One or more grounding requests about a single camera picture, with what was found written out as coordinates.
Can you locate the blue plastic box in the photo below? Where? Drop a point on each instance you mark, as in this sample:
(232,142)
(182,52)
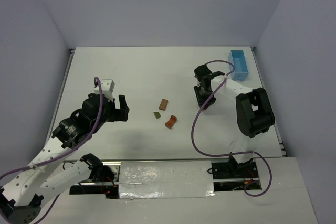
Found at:
(237,58)

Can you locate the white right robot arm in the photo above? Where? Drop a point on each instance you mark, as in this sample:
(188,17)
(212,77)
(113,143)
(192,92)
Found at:
(253,117)

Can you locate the silver reflective tape sheet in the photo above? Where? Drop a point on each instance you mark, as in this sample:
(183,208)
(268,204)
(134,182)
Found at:
(154,180)

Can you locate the orange wood arch block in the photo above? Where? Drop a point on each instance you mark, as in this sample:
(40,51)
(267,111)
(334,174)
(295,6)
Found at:
(169,124)

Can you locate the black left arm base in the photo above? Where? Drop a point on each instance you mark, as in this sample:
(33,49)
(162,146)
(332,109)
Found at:
(104,183)

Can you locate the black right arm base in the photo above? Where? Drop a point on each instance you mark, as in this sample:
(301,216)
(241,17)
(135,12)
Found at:
(232,176)

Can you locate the light wood rectangular block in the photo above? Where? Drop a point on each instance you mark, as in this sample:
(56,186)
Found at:
(163,104)

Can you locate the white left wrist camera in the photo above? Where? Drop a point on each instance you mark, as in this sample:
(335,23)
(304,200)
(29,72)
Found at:
(107,86)

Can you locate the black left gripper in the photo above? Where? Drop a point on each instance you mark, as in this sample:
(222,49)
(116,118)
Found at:
(115,111)

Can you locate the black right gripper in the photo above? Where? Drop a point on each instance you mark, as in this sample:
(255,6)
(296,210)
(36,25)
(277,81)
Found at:
(201,85)

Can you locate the green wood triangle block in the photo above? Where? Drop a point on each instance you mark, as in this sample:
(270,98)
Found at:
(157,115)

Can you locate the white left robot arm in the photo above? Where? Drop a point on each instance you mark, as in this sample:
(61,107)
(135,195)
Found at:
(23,198)

